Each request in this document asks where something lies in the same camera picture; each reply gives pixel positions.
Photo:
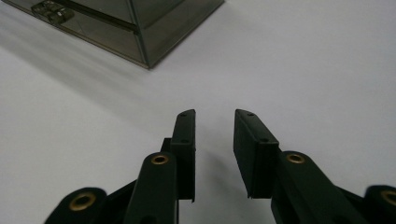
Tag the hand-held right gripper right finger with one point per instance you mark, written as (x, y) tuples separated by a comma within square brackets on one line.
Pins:
[(258, 165)]

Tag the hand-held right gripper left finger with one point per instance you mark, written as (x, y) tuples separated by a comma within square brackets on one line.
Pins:
[(183, 161)]

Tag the smoky transparent plastic box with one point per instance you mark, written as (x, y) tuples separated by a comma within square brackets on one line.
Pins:
[(162, 31)]

